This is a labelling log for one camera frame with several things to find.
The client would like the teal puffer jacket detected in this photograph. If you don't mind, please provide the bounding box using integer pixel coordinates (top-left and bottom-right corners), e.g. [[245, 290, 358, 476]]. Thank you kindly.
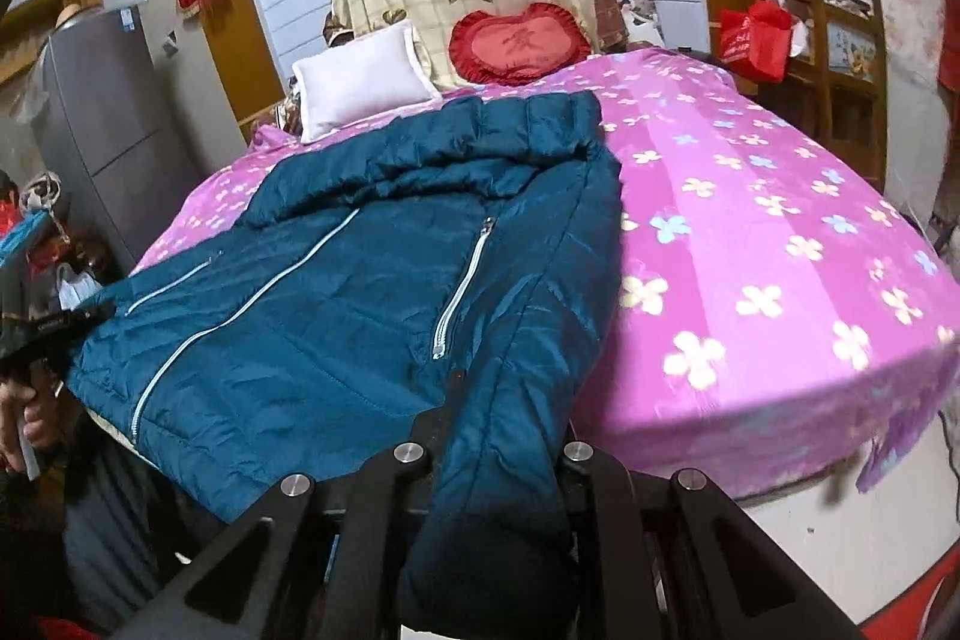
[[67, 92, 622, 638]]

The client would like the person left hand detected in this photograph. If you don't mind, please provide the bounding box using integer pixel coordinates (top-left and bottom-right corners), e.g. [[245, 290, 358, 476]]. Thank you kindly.
[[2, 374, 67, 474]]

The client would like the white plastic bag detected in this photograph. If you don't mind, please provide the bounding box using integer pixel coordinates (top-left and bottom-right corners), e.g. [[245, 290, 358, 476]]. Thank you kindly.
[[55, 263, 103, 310]]

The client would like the grey refrigerator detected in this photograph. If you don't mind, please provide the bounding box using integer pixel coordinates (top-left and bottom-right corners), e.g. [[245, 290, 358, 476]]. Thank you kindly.
[[31, 7, 200, 275]]

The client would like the pink floral bed sheet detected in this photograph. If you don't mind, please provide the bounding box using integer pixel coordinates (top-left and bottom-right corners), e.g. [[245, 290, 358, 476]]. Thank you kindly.
[[137, 49, 958, 495]]

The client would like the brown floral blanket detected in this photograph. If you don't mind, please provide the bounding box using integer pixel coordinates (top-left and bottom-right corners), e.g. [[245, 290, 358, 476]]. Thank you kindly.
[[274, 76, 302, 136]]

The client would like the white pillow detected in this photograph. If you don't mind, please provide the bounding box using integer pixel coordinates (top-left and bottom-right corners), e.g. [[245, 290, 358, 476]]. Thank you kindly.
[[293, 21, 441, 143]]

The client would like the wooden chair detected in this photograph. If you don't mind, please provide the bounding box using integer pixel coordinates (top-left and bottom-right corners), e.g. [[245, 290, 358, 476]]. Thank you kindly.
[[758, 0, 889, 190]]

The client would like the red shopping bag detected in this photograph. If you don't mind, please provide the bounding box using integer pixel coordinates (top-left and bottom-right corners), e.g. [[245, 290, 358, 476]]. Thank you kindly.
[[718, 0, 793, 85]]

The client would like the red heart cushion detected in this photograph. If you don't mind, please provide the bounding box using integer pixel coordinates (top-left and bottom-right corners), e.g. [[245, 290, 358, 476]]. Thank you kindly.
[[448, 2, 592, 86]]

